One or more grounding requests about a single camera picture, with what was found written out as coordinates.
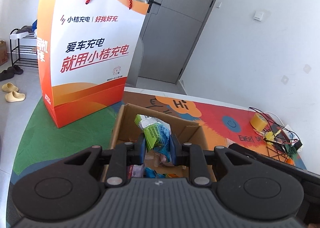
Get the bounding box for colourful table mat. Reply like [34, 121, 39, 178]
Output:
[7, 92, 304, 227]

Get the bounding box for beige slipper far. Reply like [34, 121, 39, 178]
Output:
[2, 82, 19, 93]

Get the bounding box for beige slipper near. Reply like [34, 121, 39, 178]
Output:
[5, 91, 26, 103]

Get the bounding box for grey door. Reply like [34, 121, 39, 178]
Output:
[139, 0, 215, 84]

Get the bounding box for black door handle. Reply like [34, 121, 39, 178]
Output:
[147, 0, 161, 13]

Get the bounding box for cardboard box on floor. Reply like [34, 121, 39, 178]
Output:
[0, 40, 8, 65]

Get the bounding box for beige slipper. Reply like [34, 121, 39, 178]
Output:
[2, 82, 19, 93]
[5, 91, 26, 103]

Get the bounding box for purple snack packet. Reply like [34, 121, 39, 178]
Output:
[127, 165, 144, 179]

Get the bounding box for white wall switch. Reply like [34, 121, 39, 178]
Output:
[253, 11, 265, 21]

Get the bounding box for brown cardboard box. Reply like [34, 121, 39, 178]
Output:
[105, 104, 213, 187]

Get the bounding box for small orange mandarin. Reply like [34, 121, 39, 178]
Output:
[285, 158, 295, 166]

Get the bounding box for orange white paper bag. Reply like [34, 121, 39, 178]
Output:
[37, 0, 148, 128]

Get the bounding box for green blue snack packet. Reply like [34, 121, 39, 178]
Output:
[135, 114, 171, 162]

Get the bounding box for black slipper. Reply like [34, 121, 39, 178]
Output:
[0, 65, 23, 81]

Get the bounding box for yellow tape roll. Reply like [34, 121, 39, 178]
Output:
[250, 112, 268, 132]

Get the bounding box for black cables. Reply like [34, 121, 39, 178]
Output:
[248, 106, 303, 164]

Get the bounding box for black shoe rack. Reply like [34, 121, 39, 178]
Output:
[9, 28, 38, 68]

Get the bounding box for grey chair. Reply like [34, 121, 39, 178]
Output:
[125, 37, 144, 88]

